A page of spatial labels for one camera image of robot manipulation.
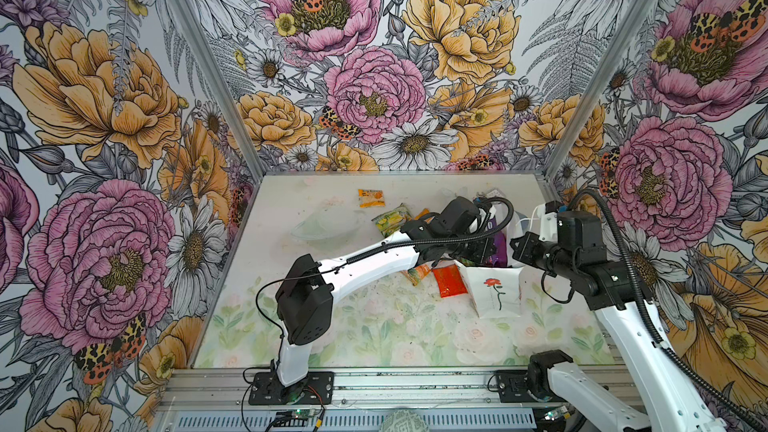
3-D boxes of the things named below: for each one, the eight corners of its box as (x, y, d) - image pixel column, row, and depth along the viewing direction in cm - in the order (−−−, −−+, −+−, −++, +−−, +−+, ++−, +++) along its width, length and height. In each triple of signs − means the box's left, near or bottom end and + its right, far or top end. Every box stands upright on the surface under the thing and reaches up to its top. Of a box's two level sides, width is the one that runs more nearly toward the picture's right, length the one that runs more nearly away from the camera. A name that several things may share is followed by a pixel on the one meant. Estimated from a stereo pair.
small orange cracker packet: (357, 207, 113) (357, 202, 111) (359, 194, 118) (358, 189, 116) (385, 207, 114) (385, 202, 111) (385, 194, 118) (385, 189, 116)
